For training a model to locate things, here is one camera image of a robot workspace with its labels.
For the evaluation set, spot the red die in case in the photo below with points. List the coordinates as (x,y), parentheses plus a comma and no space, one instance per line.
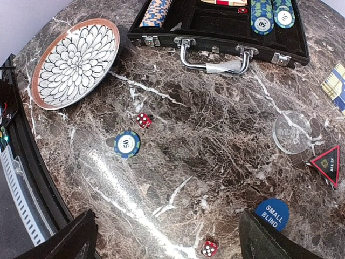
(242,10)

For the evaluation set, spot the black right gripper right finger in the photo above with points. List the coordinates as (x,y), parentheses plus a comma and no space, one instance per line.
(258,239)

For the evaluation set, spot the blue green 50 chip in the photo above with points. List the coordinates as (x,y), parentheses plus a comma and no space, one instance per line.
(127,144)

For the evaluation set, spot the blue gold card box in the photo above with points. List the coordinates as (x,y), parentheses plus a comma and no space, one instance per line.
(333,86)

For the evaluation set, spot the white slotted cable duct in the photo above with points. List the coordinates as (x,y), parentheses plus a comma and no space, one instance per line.
(23,207)

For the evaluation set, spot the green blue chip stack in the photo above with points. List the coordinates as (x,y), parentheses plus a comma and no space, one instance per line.
(262,19)
(283,13)

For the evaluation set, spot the red die near plate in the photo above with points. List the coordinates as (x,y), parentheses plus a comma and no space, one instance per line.
(143,120)

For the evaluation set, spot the black red all-in triangle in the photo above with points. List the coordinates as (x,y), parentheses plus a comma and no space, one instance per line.
(327,165)

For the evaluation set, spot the black front table rail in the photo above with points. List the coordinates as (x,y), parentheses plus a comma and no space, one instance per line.
(48,207)

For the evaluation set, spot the green blue chip stack rear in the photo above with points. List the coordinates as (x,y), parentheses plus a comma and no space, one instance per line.
(283,13)

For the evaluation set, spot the blue small blind button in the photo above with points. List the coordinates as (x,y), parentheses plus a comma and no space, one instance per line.
(275,212)

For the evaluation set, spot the red die centre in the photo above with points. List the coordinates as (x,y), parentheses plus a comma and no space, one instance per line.
(209,248)

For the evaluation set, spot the floral patterned plate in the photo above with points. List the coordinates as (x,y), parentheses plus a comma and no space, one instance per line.
(75,63)

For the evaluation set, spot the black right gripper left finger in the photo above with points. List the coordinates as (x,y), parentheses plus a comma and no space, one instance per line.
(76,240)

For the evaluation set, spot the green blue chip stack front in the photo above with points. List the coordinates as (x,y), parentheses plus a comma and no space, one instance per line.
(262,19)

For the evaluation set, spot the black poker case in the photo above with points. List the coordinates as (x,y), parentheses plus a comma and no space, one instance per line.
(216,26)

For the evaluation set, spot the clear dealer button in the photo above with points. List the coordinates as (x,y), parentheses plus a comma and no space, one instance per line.
(292,132)

